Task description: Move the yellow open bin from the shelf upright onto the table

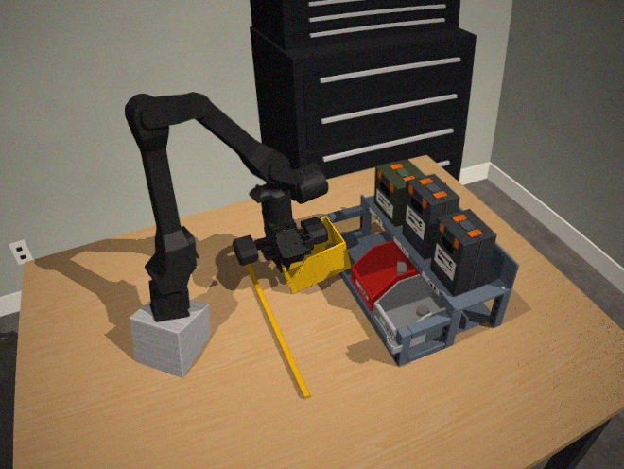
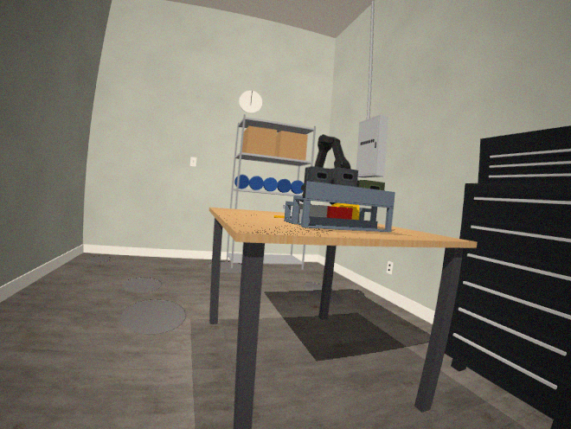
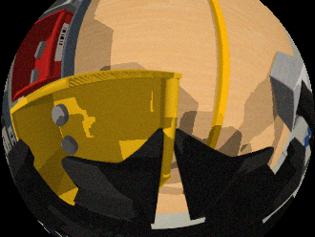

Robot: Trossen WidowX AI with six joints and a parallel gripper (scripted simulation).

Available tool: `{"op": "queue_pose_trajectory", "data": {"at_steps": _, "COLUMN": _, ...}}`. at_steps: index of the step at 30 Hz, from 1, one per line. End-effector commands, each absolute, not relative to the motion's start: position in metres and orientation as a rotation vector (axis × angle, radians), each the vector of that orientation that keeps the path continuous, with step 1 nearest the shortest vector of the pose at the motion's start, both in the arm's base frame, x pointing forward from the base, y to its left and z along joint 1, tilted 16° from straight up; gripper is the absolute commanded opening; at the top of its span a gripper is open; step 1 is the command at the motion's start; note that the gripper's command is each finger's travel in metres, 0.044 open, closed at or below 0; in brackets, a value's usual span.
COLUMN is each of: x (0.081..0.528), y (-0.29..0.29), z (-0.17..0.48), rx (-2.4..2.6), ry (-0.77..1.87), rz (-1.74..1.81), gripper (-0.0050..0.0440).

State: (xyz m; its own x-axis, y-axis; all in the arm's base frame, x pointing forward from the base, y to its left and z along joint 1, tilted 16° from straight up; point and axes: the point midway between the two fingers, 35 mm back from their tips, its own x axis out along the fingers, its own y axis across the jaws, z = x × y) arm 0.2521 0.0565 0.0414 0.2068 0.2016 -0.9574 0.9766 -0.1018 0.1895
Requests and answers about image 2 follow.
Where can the red open bin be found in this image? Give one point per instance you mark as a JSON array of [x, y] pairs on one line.
[[340, 213]]

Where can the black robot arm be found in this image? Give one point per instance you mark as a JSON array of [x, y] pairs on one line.
[[324, 145]]

